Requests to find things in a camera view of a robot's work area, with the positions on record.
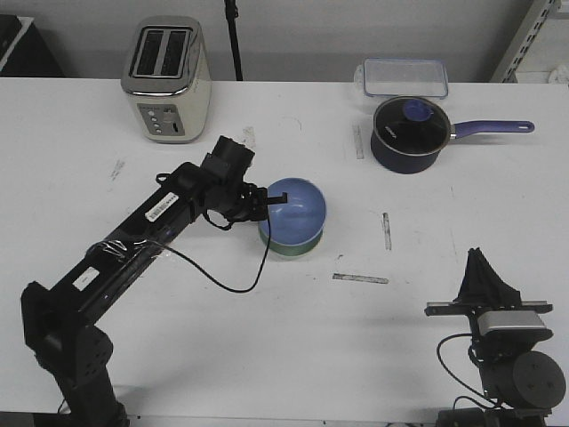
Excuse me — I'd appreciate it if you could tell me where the white slotted shelf rack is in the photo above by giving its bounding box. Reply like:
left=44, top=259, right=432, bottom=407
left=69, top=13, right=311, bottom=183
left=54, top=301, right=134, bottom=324
left=490, top=1, right=568, bottom=84

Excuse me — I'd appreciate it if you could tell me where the glass pot lid blue knob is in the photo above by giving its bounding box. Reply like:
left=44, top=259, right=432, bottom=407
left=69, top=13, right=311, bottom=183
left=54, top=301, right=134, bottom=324
left=373, top=96, right=451, bottom=156

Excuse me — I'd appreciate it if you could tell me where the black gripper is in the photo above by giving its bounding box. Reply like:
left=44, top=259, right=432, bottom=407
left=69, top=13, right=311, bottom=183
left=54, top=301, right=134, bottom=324
left=425, top=248, right=553, bottom=356
left=195, top=136, right=288, bottom=224

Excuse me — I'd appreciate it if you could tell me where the clear plastic food container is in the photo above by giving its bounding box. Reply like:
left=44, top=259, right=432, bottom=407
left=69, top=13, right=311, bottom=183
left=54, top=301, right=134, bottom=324
left=354, top=58, right=449, bottom=99

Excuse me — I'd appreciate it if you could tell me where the cream silver two-slot toaster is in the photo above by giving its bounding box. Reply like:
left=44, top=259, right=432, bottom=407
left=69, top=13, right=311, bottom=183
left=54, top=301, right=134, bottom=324
left=121, top=15, right=212, bottom=144

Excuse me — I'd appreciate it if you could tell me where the dark blue saucepan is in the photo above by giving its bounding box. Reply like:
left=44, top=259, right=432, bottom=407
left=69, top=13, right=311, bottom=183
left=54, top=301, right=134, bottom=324
left=370, top=96, right=535, bottom=174

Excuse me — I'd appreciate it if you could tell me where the blue bowl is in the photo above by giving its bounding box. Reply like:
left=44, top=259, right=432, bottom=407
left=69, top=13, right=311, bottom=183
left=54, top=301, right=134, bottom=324
left=258, top=178, right=327, bottom=245

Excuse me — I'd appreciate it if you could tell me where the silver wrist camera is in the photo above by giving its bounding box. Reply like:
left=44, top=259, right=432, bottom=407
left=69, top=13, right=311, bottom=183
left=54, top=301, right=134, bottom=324
left=477, top=310, right=546, bottom=335

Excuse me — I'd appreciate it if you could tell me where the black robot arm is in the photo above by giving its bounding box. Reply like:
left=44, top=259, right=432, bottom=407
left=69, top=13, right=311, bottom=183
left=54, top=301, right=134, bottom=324
left=20, top=136, right=288, bottom=426
left=425, top=248, right=567, bottom=426

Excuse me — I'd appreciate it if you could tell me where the green bowl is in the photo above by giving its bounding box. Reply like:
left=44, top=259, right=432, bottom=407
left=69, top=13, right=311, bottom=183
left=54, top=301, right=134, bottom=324
left=258, top=228, right=324, bottom=258

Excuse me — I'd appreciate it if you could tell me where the black tripod pole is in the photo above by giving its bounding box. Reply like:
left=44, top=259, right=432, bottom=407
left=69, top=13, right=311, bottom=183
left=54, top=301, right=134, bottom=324
left=224, top=0, right=244, bottom=81

